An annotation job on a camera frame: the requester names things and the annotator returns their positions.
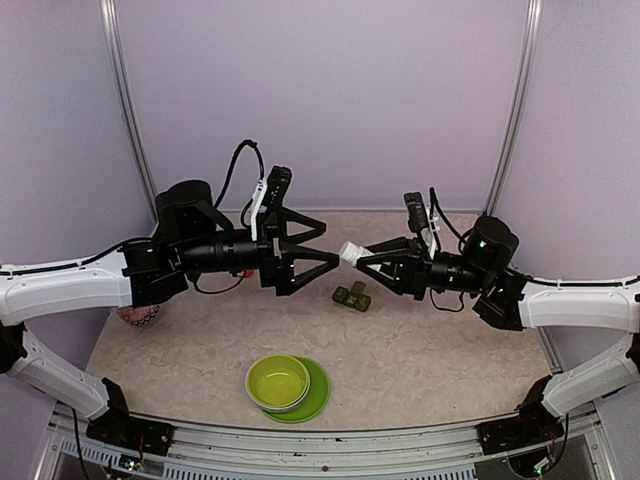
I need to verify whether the camera cable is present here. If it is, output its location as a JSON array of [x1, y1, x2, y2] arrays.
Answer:
[[428, 187, 469, 251], [214, 139, 266, 221]]

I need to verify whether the front aluminium rail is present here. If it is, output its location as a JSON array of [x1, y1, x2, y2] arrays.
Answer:
[[34, 397, 616, 480]]

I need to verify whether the right camera cable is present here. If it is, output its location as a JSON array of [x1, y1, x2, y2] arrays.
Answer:
[[428, 187, 469, 251]]

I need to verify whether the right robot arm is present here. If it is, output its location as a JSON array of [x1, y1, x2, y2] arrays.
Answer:
[[340, 216, 639, 444]]

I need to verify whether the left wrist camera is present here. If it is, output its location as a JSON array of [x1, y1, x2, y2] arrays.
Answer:
[[248, 165, 293, 241]]

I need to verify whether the small white pill bottle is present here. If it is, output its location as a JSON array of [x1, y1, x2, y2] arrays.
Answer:
[[339, 241, 373, 268]]

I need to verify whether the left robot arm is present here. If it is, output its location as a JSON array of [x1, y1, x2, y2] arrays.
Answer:
[[1, 171, 339, 445]]

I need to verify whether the green bowl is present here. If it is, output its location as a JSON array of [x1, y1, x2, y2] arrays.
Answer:
[[245, 355, 311, 413]]

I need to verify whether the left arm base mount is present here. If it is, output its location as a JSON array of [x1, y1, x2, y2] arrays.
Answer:
[[86, 378, 175, 456]]

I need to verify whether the green plate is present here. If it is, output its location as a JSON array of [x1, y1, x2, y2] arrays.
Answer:
[[264, 356, 331, 424]]

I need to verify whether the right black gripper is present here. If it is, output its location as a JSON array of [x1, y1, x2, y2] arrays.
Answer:
[[356, 236, 491, 302]]

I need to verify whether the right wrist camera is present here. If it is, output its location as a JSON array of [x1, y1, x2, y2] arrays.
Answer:
[[403, 192, 429, 233]]

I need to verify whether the left camera cable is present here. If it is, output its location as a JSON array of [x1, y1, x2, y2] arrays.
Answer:
[[214, 139, 266, 221]]

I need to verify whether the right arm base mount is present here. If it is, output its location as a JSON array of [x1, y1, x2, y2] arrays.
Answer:
[[477, 375, 565, 455]]

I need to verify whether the right aluminium frame post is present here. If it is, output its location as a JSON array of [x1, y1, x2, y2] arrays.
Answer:
[[484, 0, 544, 215]]

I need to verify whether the left aluminium frame post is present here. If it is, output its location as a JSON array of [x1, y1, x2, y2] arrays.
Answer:
[[99, 0, 158, 223]]

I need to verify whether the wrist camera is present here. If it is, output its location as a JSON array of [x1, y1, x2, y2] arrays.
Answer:
[[248, 165, 293, 241], [403, 192, 429, 233]]

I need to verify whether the aluminium frame post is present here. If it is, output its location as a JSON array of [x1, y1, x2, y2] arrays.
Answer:
[[484, 0, 544, 215], [99, 0, 158, 223]]

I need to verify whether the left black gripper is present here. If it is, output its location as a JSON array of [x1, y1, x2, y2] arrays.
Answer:
[[178, 206, 339, 296]]

